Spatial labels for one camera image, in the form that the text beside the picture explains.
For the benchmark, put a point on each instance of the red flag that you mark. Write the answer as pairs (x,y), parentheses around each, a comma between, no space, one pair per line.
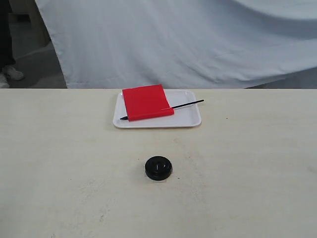
(148,102)

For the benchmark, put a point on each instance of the person's dark trouser leg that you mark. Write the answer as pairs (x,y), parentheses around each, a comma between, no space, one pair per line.
(6,53)

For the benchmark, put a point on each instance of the wooden crate furniture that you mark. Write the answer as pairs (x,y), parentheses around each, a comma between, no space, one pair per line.
(20,10)

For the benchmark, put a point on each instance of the black round flag base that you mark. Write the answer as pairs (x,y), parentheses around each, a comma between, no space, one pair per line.
(158,168)

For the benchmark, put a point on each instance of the white backdrop cloth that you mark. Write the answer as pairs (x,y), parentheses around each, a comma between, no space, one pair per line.
(184,43)

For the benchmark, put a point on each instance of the white sneaker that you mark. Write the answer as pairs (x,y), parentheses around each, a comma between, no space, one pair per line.
(12,73)

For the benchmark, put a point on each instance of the white rectangular plastic tray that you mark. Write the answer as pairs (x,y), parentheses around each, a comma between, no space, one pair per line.
(177,110)

